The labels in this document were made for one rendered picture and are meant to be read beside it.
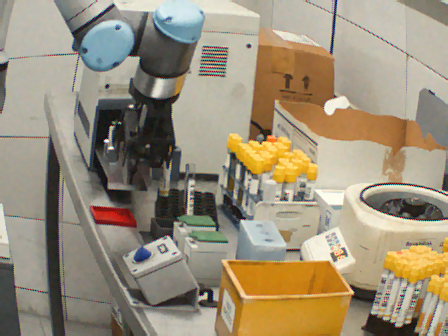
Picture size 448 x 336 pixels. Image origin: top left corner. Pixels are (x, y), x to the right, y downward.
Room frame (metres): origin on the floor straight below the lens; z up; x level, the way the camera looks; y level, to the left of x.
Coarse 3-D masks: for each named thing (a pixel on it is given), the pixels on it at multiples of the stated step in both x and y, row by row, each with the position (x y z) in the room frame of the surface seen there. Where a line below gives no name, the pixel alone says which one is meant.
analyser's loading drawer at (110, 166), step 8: (96, 144) 2.05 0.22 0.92; (104, 144) 2.06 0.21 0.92; (96, 152) 2.01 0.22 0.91; (104, 152) 1.96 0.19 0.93; (112, 152) 1.91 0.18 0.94; (104, 160) 1.94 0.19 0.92; (112, 160) 1.91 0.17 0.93; (104, 168) 1.91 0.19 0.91; (112, 168) 1.86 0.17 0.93; (112, 176) 1.86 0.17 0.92; (120, 176) 1.86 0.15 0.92; (112, 184) 1.86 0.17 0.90; (120, 184) 1.86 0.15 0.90; (136, 184) 1.87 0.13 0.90; (144, 184) 1.87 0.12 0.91
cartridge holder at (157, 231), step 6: (156, 222) 1.67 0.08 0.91; (162, 222) 1.69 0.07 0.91; (168, 222) 1.69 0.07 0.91; (150, 228) 1.69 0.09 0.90; (156, 228) 1.65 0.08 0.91; (162, 228) 1.64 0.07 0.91; (168, 228) 1.65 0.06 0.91; (138, 234) 1.68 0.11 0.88; (144, 234) 1.67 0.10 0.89; (150, 234) 1.68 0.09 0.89; (156, 234) 1.65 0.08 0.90; (162, 234) 1.64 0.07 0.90; (168, 234) 1.65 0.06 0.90; (144, 240) 1.64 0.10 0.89; (150, 240) 1.65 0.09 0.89
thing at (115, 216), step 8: (96, 208) 1.79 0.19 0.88; (104, 208) 1.79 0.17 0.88; (112, 208) 1.80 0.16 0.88; (120, 208) 1.80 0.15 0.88; (96, 216) 1.74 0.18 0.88; (104, 216) 1.77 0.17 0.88; (112, 216) 1.77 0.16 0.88; (120, 216) 1.78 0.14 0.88; (128, 216) 1.79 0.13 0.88; (104, 224) 1.73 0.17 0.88; (112, 224) 1.73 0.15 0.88; (120, 224) 1.74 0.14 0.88; (128, 224) 1.74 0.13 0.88; (136, 224) 1.74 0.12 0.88
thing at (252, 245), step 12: (240, 228) 1.51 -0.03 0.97; (252, 228) 1.48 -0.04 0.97; (276, 228) 1.49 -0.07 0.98; (240, 240) 1.50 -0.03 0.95; (252, 240) 1.43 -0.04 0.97; (264, 240) 1.44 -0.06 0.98; (276, 240) 1.44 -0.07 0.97; (240, 252) 1.49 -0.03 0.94; (252, 252) 1.42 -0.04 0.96; (264, 252) 1.42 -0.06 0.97; (276, 252) 1.42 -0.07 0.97
